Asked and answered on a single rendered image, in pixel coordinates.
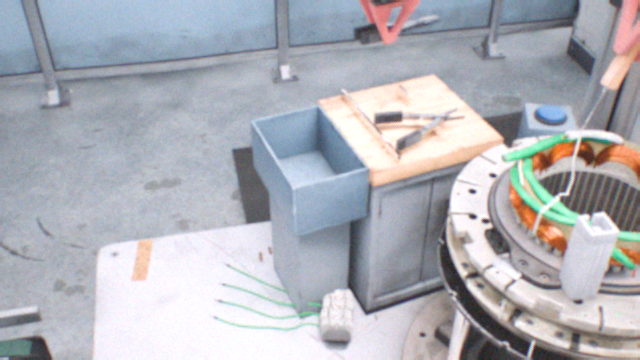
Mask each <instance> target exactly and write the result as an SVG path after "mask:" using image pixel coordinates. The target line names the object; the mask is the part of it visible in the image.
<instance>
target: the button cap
mask: <svg viewBox="0 0 640 360"><path fill-rule="evenodd" d="M537 115H538V118H540V119H541V120H543V121H547V122H551V123H558V122H562V121H564V118H565V111H564V110H563V109H562V108H561V107H559V106H557V105H552V104H546V105H542V106H540V107H539V108H538V110H537Z"/></svg>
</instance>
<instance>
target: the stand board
mask: <svg viewBox="0 0 640 360"><path fill-rule="evenodd" d="M398 85H402V86H403V87H404V88H405V89H406V90H407V91H408V92H409V93H410V104H409V105H406V104H405V103H404V102H403V101H402V100H401V99H400V98H399V97H398ZM349 95H350V96H351V97H352V98H353V99H354V100H355V102H356V103H357V104H358V105H359V106H360V107H361V109H362V110H363V111H364V112H365V113H366V114H367V117H368V118H369V119H370V120H371V121H372V122H373V119H374V112H383V111H397V110H402V111H403V113H441V112H445V111H448V110H451V109H454V108H456V107H457V108H458V110H457V111H455V112H453V113H450V117H461V116H465V119H461V120H455V121H448V122H443V123H441V124H440V126H441V127H442V128H441V136H440V138H437V137H436V136H435V135H434V134H433V133H432V132H431V131H430V132H429V133H428V134H426V135H425V136H423V137H422V138H421V141H420V142H418V143H415V144H413V145H411V146H409V147H407V148H405V149H403V150H401V151H399V153H400V154H401V162H400V163H397V162H396V161H395V160H394V159H393V158H391V156H390V155H389V154H388V153H387V152H386V150H385V149H384V148H383V147H382V146H381V144H380V143H379V142H378V141H377V140H376V138H375V137H374V136H373V135H372V134H371V132H370V131H369V130H368V129H367V128H366V127H365V125H364V124H363V123H362V122H361V121H360V119H359V118H358V117H357V116H356V114H355V112H354V111H353V110H352V109H351V108H350V106H349V105H348V104H347V103H346V102H345V100H344V99H343V98H342V95H341V96H336V97H332V98H327V99H323V100H318V101H317V105H318V104H320V105H321V106H322V108H323V109H324V110H325V112H326V113H327V114H328V116H329V118H330V119H331V120H332V122H333V123H334V124H335V125H336V127H337V128H338V129H339V130H341V132H342V133H343V134H344V136H345V137H346V138H347V139H348V141H349V142H350V143H351V145H352V146H353V147H354V148H355V150H356V151H357V152H358V153H359V155H360V156H361V157H362V159H363V160H364V161H365V162H366V164H367V165H368V166H369V169H370V175H369V182H370V184H371V185H372V186H373V187H375V186H378V185H382V184H386V183H389V182H394V181H398V180H401V179H405V178H408V177H412V176H416V175H419V174H423V173H427V172H430V171H434V170H438V169H441V168H446V166H449V165H453V164H457V163H460V162H464V161H468V160H471V159H474V158H475V157H477V156H480V154H481V153H483V152H485V151H487V150H489V149H491V148H493V147H497V146H499V145H502V144H503V138H502V137H501V136H500V135H499V134H498V133H497V132H496V131H494V130H493V129H492V128H491V127H490V126H488V125H487V124H486V123H485V122H484V121H483V120H482V119H481V118H480V117H479V116H478V114H477V113H475V112H474V111H473V110H472V109H471V108H470V107H469V106H468V105H467V104H466V103H465V102H464V101H462V100H461V99H460V98H459V97H458V96H457V95H456V94H455V93H454V92H453V91H452V90H451V89H449V88H448V87H447V86H446V85H445V84H443V83H442V82H441V81H440V80H439V79H438V78H437V77H435V76H434V75H430V76H426V77H422V78H417V79H413V80H408V81H404V82H400V83H395V84H390V85H385V86H381V87H377V88H372V89H368V90H363V91H359V92H355V93H350V94H349ZM427 123H428V121H415V122H414V121H413V120H403V123H394V124H381V125H375V126H376V127H377V128H378V129H379V130H380V132H381V133H382V134H383V135H384V136H385V137H386V139H387V140H388V141H389V142H390V143H391V144H393V146H394V147H395V148H396V142H397V139H399V138H401V137H403V136H405V135H407V134H409V133H411V132H413V131H415V130H421V129H422V128H424V127H425V126H426V125H427Z"/></svg>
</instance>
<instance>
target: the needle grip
mask: <svg viewBox="0 0 640 360"><path fill-rule="evenodd" d="M639 49H640V40H639V41H638V42H637V43H636V44H635V45H634V46H633V47H632V48H631V49H629V50H628V51H627V52H626V53H625V54H624V55H623V56H620V55H618V54H617V53H616V55H615V57H614V58H613V60H612V62H611V64H610V66H609V68H608V70H607V71H606V73H605V75H604V77H603V78H602V80H601V84H602V85H604V86H605V87H607V88H609V89H613V90H615V89H617V88H618V86H619V84H620V83H621V81H622V79H623V77H624V76H625V74H626V72H627V71H628V69H629V67H630V66H631V63H632V61H633V60H634V58H635V56H636V55H637V53H638V51H639Z"/></svg>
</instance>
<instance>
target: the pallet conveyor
mask: <svg viewBox="0 0 640 360"><path fill-rule="evenodd" d="M39 322H43V315H41V312H40V310H39V307H38V305H37V306H31V307H25V308H18V309H12V310H5V311H0V329H1V328H8V327H14V326H20V325H27V324H33V323H39ZM0 360H53V357H52V354H51V352H50V349H49V347H48V344H47V342H46V339H45V338H44V337H42V336H36V335H34V336H28V337H22V338H16V339H9V340H3V341H0Z"/></svg>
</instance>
